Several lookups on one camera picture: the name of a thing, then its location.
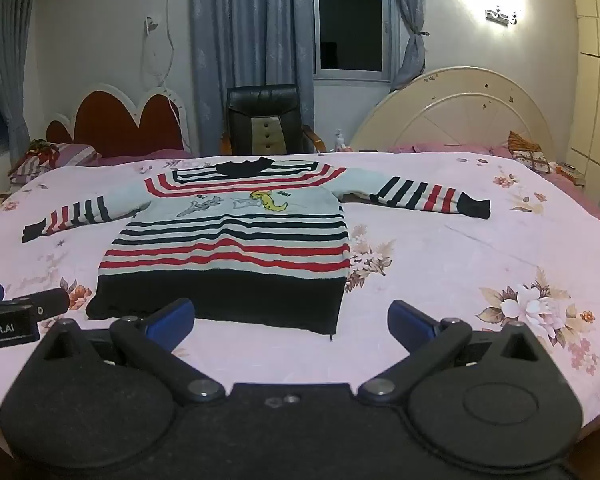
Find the dark sliding window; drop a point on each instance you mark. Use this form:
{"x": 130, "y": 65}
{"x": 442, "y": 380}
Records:
{"x": 350, "y": 20}

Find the tied grey-blue curtain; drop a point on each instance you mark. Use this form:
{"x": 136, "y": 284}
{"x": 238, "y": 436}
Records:
{"x": 412, "y": 55}

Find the striped pink pillow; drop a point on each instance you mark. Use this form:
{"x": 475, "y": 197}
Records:
{"x": 50, "y": 157}

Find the wall lamp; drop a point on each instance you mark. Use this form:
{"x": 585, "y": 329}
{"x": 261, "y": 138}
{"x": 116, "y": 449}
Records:
{"x": 500, "y": 14}

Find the plain pink pillow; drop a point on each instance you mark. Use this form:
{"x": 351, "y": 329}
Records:
{"x": 445, "y": 149}

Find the wide grey-blue curtain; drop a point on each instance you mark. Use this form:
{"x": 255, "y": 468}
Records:
{"x": 230, "y": 35}

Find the clear plastic bottle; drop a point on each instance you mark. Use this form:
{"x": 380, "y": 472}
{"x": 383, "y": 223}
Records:
{"x": 339, "y": 141}

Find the pink floral bedsheet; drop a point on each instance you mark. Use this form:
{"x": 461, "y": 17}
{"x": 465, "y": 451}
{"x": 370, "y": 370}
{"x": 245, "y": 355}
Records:
{"x": 455, "y": 260}

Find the small flat box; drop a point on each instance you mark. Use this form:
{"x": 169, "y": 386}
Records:
{"x": 570, "y": 174}

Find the orange patterned pillow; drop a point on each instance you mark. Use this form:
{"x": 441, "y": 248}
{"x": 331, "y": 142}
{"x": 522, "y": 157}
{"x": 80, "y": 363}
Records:
{"x": 527, "y": 152}

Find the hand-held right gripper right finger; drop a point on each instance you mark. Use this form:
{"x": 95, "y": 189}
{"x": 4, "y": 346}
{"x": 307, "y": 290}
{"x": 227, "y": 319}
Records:
{"x": 410, "y": 325}

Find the cream wardrobe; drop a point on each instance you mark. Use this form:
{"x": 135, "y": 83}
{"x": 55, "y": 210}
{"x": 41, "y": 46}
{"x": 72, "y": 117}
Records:
{"x": 595, "y": 60}

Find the red heart-shaped headboard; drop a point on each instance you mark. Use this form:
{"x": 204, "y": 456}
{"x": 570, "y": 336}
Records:
{"x": 115, "y": 120}

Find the striped knit sweater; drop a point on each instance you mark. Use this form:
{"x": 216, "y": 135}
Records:
{"x": 230, "y": 240}

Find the cream round headboard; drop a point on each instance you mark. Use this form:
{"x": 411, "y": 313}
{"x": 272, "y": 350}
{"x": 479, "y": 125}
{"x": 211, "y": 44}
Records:
{"x": 455, "y": 120}

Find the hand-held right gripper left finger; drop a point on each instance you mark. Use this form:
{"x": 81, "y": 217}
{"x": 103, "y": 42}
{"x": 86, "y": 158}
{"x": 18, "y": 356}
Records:
{"x": 172, "y": 317}

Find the black leather office chair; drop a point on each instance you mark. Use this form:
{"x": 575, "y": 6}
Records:
{"x": 260, "y": 105}

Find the grey-blue side curtain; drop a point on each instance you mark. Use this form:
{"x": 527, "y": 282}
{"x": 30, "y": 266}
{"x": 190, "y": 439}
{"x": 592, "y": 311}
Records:
{"x": 10, "y": 60}

